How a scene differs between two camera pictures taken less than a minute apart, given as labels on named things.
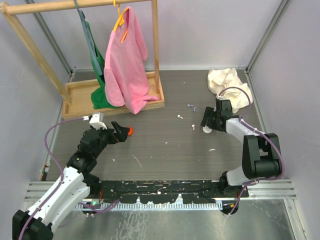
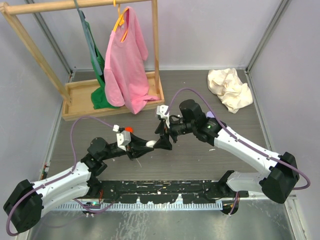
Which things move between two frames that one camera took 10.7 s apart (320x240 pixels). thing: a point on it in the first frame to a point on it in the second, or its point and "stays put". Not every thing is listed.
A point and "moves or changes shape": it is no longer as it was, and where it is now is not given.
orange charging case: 131,131 stays put
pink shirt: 125,77 stays put
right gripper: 209,112 to 163,142
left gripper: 121,133 to 132,151
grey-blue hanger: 98,67 stays put
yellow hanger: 120,19 stays put
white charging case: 206,130 moves or changes shape
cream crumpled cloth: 218,79 stays put
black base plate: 168,191 stays put
